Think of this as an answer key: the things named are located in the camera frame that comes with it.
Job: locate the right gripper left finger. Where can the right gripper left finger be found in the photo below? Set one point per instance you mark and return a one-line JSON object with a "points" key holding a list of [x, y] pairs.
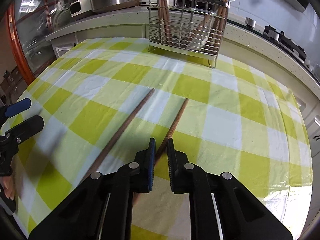
{"points": [[100, 207]]}

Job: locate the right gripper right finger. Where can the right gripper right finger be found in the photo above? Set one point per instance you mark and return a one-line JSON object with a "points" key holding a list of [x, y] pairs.
{"points": [[221, 207]]}

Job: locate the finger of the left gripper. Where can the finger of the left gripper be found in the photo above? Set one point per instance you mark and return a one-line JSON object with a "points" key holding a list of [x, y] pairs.
{"points": [[23, 131], [16, 108]]}

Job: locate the white ceramic spoon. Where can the white ceramic spoon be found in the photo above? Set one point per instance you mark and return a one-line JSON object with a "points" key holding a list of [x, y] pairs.
{"points": [[199, 38]]}

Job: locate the person's left hand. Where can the person's left hand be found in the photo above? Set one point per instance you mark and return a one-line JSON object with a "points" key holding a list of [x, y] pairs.
{"points": [[8, 186]]}

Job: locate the green white checkered tablecloth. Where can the green white checkered tablecloth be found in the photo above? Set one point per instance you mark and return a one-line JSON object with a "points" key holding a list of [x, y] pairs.
{"points": [[200, 109]]}

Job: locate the red framed glass door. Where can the red framed glass door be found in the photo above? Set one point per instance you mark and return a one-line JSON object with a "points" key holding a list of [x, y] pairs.
{"points": [[29, 22]]}

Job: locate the white small appliance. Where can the white small appliance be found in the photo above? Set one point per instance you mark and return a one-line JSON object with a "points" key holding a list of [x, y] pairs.
{"points": [[80, 8]]}

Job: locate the black gas stove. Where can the black gas stove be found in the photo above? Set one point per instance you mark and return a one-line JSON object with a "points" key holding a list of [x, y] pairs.
{"points": [[284, 43]]}

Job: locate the steel wire utensil rack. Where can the steel wire utensil rack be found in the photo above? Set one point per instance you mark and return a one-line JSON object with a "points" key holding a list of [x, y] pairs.
{"points": [[185, 16]]}

